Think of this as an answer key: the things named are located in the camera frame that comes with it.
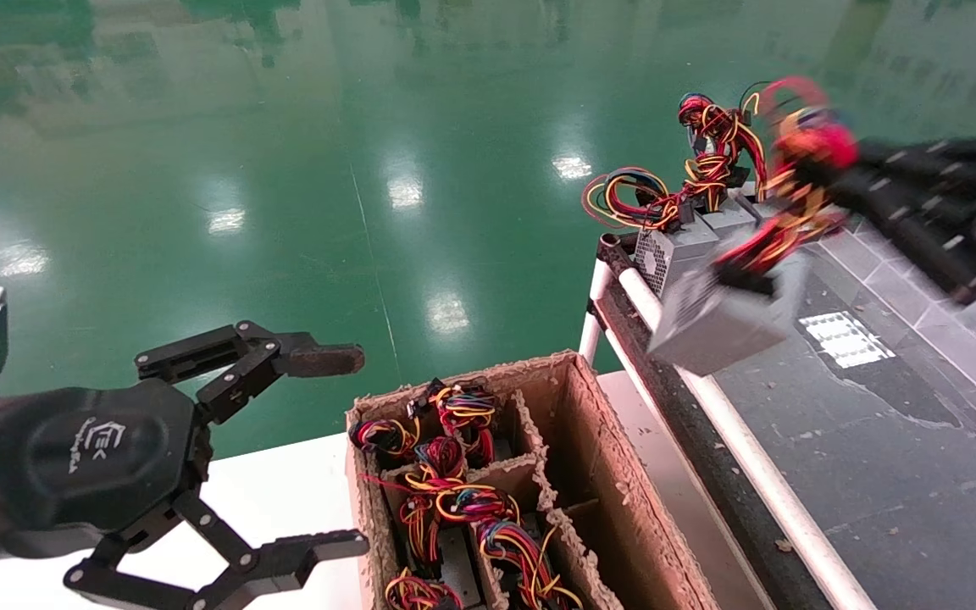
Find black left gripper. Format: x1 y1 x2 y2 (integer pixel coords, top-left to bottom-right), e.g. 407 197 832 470
0 320 370 610

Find grey power supply coloured wires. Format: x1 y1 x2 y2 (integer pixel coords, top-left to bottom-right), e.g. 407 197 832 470
581 165 722 299
382 566 463 610
647 75 860 378
679 80 773 230
408 379 499 467
382 436 524 567
473 518 584 610
349 415 421 465

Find dark belt conveyor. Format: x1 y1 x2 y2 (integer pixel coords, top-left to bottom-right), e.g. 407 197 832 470
577 182 976 610

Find brown cardboard divider box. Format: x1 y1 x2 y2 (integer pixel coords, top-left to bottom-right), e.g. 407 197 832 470
344 350 722 610

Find white conveyor side rail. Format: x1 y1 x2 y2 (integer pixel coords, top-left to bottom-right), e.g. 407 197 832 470
579 237 879 610

